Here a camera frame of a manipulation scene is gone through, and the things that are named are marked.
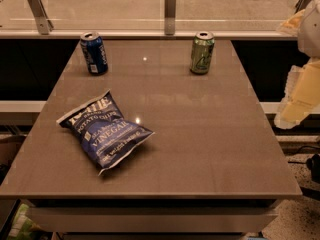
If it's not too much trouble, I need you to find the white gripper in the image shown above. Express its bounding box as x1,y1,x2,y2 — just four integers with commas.
274,0,320,129

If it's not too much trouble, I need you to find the green soda can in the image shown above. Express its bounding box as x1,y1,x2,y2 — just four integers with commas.
190,31,215,74

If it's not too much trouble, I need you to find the blue soda can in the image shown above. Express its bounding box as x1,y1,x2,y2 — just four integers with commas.
80,31,108,75

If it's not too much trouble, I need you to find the blue potato chip bag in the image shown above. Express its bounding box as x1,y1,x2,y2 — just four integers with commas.
57,91,154,174

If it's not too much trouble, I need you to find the green package under table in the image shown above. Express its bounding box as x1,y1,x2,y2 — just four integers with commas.
6,204,41,240

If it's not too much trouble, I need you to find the black cable on floor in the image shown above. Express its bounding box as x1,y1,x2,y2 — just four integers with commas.
287,145,320,182

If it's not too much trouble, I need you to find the middle metal railing bracket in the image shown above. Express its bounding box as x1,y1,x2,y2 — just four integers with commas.
164,0,176,35

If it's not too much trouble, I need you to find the left metal railing bracket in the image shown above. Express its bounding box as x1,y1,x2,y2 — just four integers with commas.
27,0,53,35

